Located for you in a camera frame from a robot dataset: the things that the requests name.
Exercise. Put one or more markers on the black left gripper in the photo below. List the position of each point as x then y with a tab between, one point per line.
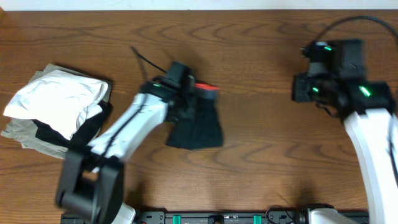
189	101

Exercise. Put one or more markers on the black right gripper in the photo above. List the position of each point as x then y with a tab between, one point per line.
301	88

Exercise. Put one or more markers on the black leggings with red waistband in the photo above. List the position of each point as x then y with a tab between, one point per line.
203	129

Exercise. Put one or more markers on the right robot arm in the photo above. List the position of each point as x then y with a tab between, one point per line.
367	111

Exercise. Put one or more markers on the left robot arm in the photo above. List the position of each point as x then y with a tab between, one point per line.
91	184

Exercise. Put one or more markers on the black folded garment in pile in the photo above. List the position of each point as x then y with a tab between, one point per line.
86	132

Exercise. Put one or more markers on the beige folded garment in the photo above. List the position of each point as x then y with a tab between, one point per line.
24	130

